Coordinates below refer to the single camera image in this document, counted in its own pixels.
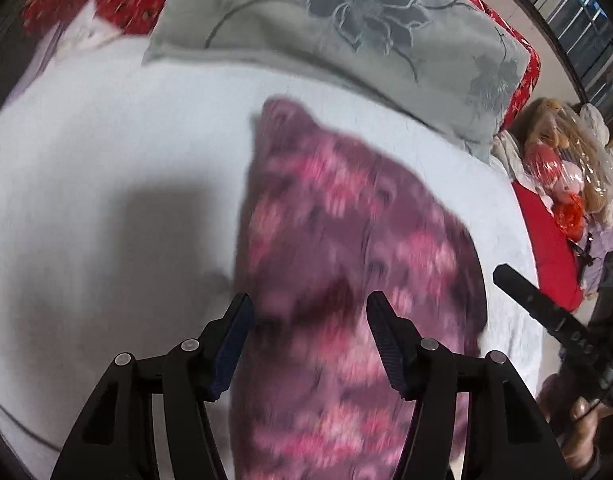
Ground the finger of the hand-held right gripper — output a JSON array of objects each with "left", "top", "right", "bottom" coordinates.
[{"left": 492, "top": 262, "right": 579, "bottom": 348}]

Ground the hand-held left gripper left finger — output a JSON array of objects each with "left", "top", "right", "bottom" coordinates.
[{"left": 49, "top": 292, "right": 257, "bottom": 480}]

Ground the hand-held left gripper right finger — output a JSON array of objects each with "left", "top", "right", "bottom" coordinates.
[{"left": 365, "top": 290, "right": 574, "bottom": 480}]

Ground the purple pink floral pillow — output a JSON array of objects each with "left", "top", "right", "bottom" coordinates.
[{"left": 234, "top": 96, "right": 489, "bottom": 480}]

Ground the person's right hand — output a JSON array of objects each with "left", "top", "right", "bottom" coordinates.
[{"left": 539, "top": 372, "right": 604, "bottom": 480}]

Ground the red cushion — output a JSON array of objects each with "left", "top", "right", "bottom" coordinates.
[{"left": 511, "top": 180, "right": 584, "bottom": 311}]

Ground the lilac cloth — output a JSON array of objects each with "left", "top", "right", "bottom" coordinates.
[{"left": 580, "top": 230, "right": 613, "bottom": 303}]

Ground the plastic-wrapped plush toy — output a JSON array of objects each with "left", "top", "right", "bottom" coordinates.
[{"left": 523, "top": 97, "right": 613, "bottom": 233}]

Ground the beige fuzzy cloth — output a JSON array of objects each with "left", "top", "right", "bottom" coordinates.
[{"left": 490, "top": 129, "right": 529, "bottom": 183}]

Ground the white bedspread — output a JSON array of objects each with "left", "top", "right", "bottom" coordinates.
[{"left": 0, "top": 35, "right": 542, "bottom": 480}]

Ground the window grille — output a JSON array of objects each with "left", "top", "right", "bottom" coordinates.
[{"left": 481, "top": 0, "right": 613, "bottom": 106}]

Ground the grey floral pillow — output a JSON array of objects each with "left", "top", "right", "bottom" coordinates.
[{"left": 141, "top": 0, "right": 532, "bottom": 161}]

